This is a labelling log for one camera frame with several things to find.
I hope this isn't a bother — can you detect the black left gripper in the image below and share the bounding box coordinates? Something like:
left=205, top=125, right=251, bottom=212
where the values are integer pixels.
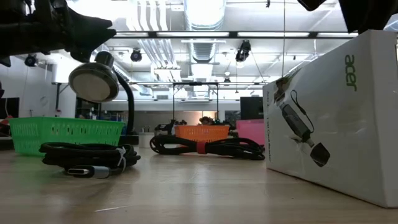
left=0, top=0, right=116, bottom=68

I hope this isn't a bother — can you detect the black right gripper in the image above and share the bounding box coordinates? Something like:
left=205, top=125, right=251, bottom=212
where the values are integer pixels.
left=297, top=0, right=398, bottom=34

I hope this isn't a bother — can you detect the black braided USB-C cable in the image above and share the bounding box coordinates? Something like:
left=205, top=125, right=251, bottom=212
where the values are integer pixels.
left=39, top=142, right=141, bottom=179

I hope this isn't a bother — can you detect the white Acer card reader box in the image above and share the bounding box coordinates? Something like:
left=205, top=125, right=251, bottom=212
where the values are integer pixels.
left=262, top=29, right=398, bottom=208

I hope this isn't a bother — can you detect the black cable with red strap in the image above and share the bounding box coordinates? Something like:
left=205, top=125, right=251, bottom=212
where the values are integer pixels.
left=149, top=134, right=266, bottom=161

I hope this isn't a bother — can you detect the pink plastic bin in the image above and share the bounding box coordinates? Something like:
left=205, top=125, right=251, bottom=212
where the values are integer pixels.
left=236, top=119, right=266, bottom=146

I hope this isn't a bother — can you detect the black gooseneck desk lamp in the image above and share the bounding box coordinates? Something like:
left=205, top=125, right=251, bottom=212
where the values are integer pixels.
left=68, top=50, right=140, bottom=146

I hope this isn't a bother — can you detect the black ceiling spotlight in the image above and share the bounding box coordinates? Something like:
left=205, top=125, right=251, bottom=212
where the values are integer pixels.
left=24, top=53, right=39, bottom=68
left=234, top=39, right=252, bottom=63
left=130, top=48, right=143, bottom=63

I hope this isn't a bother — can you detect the green plastic basket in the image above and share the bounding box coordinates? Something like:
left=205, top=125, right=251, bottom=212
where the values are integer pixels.
left=8, top=116, right=125, bottom=156

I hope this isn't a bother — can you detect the long ceiling light bar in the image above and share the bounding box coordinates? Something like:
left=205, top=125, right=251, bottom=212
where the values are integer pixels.
left=114, top=30, right=358, bottom=39

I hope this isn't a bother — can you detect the black computer monitor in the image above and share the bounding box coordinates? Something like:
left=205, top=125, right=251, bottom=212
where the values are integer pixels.
left=239, top=96, right=264, bottom=121

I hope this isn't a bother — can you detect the orange plastic basket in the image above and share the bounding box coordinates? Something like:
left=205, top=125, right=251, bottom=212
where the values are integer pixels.
left=174, top=124, right=230, bottom=143

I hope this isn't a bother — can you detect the silver ceiling air duct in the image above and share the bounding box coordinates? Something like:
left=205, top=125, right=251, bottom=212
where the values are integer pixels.
left=183, top=0, right=227, bottom=31

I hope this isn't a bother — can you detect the black gantry frame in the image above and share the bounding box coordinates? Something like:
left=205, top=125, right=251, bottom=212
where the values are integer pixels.
left=172, top=82, right=220, bottom=125

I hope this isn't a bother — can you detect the black aluminium table frame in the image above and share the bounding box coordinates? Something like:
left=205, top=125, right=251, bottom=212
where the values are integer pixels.
left=0, top=136, right=15, bottom=151

